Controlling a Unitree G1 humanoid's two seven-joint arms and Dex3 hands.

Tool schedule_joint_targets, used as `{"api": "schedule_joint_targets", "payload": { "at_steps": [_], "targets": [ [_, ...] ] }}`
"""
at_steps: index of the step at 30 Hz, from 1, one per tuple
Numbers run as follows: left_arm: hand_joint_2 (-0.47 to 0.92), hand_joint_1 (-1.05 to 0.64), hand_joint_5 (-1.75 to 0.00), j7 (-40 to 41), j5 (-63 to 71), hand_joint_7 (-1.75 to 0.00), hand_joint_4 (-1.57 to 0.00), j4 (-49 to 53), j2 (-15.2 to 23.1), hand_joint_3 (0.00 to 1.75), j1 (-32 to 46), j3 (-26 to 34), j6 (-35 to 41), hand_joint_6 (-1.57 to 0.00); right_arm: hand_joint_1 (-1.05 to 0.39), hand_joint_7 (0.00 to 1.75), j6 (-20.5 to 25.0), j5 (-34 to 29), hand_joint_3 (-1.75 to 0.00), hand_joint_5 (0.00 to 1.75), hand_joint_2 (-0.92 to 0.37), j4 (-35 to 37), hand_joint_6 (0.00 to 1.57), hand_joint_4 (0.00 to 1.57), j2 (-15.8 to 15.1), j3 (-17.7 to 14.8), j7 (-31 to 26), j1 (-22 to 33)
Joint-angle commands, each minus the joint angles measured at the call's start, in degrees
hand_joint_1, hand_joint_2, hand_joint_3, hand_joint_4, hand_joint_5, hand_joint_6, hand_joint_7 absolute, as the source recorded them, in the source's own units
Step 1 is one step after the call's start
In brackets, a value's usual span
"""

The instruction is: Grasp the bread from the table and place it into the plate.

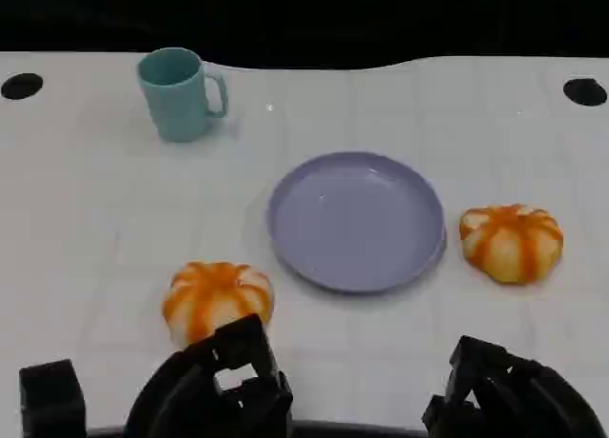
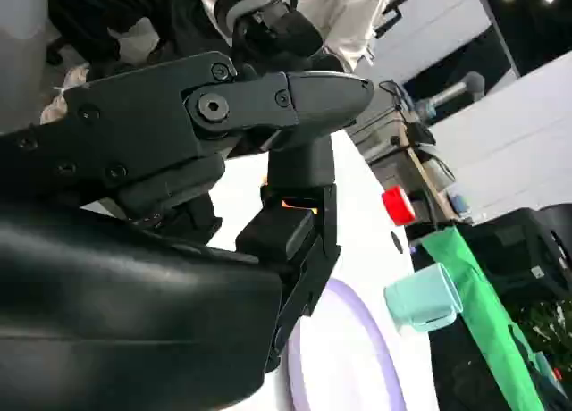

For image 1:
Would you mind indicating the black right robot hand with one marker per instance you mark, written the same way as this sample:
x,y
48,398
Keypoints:
x,y
523,390

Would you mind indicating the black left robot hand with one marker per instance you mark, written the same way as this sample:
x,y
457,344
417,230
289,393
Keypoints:
x,y
190,390

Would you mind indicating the orange white toy bread roll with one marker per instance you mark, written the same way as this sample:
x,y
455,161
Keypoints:
x,y
511,243
214,295

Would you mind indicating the lilac plate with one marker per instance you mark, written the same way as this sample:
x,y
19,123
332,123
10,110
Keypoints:
x,y
357,221

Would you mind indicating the pale green mug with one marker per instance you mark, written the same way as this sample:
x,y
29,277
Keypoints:
x,y
173,95

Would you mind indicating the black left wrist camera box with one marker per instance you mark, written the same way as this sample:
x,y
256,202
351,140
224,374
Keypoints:
x,y
51,400

